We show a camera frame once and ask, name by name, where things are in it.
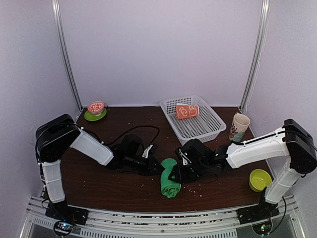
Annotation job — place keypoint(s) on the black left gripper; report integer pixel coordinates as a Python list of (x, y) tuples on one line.
[(152, 163)]

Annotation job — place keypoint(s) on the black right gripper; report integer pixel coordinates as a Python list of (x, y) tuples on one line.
[(180, 175)]

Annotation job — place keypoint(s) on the green microfiber towel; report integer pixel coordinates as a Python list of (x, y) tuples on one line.
[(169, 188)]

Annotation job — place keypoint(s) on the white plastic mesh basket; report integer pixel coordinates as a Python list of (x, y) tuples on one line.
[(205, 127)]

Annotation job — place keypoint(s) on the orange bunny pattern towel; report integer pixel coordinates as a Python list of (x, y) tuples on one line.
[(184, 111)]

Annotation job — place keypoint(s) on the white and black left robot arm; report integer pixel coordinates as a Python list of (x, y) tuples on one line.
[(54, 138)]

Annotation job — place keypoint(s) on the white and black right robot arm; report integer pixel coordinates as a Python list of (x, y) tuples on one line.
[(290, 141)]

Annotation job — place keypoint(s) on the cream patterned ceramic mug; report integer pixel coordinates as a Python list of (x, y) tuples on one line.
[(240, 124)]

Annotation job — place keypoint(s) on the lime green bowl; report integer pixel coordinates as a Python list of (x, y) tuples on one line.
[(259, 179)]

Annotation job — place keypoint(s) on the red patterned ceramic bowl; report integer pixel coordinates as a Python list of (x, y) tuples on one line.
[(96, 108)]

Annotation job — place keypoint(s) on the green saucer plate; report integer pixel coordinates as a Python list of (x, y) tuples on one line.
[(91, 117)]

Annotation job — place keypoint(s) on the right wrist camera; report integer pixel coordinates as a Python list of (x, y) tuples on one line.
[(182, 157)]

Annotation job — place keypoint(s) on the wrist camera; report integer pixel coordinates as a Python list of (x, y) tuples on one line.
[(182, 157), (149, 151)]

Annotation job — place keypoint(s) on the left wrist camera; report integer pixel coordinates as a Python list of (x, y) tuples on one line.
[(149, 151)]

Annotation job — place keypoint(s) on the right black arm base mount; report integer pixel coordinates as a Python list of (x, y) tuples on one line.
[(263, 210)]

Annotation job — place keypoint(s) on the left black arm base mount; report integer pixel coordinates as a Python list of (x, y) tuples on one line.
[(68, 215)]

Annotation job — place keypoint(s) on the front aluminium rail base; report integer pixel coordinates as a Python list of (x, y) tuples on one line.
[(220, 223)]

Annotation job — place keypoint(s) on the right aluminium frame post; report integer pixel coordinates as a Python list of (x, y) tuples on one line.
[(262, 29)]

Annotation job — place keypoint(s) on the aluminium frame post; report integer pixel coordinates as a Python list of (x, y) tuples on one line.
[(262, 29), (64, 52)]

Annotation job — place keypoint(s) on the left aluminium frame post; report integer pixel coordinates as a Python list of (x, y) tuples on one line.
[(64, 52)]

